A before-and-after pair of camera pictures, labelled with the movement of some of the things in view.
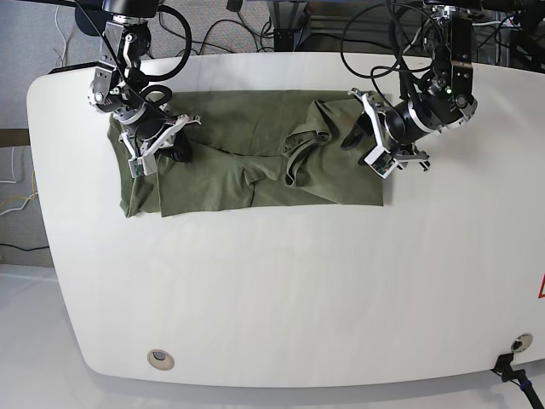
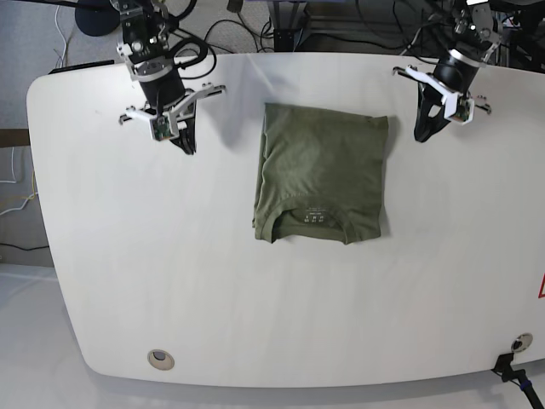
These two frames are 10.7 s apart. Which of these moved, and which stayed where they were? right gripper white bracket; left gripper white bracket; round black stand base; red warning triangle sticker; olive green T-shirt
Moved: left gripper white bracket; olive green T-shirt; right gripper white bracket
Stayed: red warning triangle sticker; round black stand base
